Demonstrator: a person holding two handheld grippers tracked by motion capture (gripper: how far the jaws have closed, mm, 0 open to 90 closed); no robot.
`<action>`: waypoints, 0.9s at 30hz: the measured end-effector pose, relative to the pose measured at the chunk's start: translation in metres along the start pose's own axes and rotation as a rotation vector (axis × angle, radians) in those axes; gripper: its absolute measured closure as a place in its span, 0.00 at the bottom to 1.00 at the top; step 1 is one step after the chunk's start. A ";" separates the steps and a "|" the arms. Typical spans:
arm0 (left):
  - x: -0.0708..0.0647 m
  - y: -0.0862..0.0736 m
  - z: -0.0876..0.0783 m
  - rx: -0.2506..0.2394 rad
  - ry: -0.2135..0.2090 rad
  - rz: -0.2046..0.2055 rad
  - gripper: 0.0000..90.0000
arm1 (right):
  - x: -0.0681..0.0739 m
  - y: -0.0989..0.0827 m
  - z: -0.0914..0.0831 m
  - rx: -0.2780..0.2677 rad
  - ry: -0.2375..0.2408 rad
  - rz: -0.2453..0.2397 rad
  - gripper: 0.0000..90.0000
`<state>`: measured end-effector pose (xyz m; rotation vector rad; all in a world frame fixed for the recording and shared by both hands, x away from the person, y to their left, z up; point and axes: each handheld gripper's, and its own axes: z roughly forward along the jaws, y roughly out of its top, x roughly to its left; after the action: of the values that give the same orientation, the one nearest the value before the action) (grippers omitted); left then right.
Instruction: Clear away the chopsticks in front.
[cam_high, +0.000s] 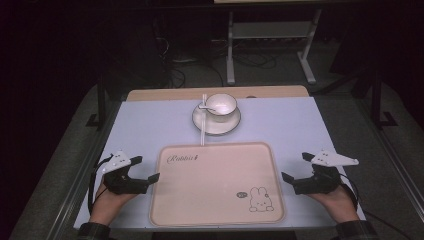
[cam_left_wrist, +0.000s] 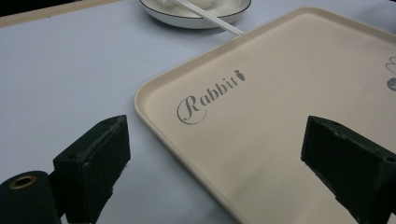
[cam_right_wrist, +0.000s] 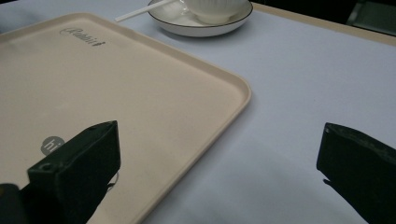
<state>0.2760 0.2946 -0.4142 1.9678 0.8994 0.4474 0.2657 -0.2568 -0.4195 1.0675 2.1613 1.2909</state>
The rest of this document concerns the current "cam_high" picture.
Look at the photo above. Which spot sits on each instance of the white bowl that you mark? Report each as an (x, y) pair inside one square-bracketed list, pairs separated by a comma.
[(221, 106)]

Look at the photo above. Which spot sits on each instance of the person's right hand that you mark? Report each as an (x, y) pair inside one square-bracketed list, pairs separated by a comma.
[(336, 205)]

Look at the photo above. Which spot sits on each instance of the metal frame rail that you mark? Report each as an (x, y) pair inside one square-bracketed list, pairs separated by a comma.
[(396, 166), (76, 186)]

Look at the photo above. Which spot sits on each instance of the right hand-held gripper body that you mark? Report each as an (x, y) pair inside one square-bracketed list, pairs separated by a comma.
[(320, 183)]

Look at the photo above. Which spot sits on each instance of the white metal stand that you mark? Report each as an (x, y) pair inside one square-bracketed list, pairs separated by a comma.
[(230, 50)]

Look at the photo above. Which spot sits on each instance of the white plate with dark rim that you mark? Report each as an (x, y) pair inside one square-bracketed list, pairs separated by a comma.
[(216, 128)]

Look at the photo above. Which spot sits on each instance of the black metal stand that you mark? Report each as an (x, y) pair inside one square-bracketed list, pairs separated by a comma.
[(101, 106), (376, 106)]

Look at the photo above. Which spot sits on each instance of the white chopstick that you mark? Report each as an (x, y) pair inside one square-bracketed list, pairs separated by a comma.
[(204, 116), (201, 133)]

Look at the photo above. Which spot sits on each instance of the white spoon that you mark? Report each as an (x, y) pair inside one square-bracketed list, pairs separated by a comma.
[(204, 107)]

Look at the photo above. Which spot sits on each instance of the person's left hand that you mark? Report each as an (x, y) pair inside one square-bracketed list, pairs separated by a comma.
[(108, 203)]

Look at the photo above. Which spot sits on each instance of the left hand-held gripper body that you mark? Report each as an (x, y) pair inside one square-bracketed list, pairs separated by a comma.
[(128, 185)]

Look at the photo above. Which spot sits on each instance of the light blue table mat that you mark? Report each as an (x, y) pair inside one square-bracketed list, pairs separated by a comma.
[(150, 126)]

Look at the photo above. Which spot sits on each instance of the beige tray with rabbit print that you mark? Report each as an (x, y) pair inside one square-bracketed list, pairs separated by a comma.
[(216, 186)]

